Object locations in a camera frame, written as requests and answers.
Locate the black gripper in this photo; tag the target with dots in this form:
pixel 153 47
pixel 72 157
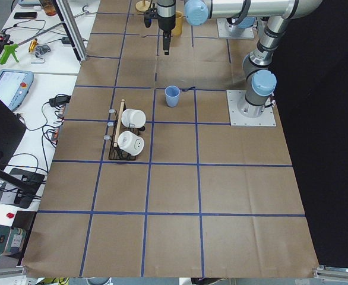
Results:
pixel 165 25

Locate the bamboo cylinder holder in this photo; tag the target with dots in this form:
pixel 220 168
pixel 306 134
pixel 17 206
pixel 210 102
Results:
pixel 177 31

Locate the light blue plastic cup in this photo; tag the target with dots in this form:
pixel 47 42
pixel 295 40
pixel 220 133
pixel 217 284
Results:
pixel 172 94

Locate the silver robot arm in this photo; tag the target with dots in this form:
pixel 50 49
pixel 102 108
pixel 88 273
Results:
pixel 240 23
pixel 261 82

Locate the white smiley cup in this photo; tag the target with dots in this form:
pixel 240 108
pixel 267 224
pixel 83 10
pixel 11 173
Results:
pixel 131 143

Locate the wooden mug tree stand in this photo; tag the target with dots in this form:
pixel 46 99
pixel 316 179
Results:
pixel 142 5

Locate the black power adapter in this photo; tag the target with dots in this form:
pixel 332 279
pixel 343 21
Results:
pixel 59 100

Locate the black smartphone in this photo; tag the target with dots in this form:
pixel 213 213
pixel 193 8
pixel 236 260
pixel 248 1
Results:
pixel 25 15

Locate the blue teach pendant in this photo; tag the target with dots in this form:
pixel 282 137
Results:
pixel 14 86

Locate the green box device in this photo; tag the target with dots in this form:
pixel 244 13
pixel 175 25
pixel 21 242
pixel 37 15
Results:
pixel 11 239

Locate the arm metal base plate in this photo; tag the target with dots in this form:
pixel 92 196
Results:
pixel 226 31
pixel 241 113

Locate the aluminium frame post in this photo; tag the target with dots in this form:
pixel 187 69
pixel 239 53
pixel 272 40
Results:
pixel 67 18

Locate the black wire cup rack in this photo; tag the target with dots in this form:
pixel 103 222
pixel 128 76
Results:
pixel 117 127

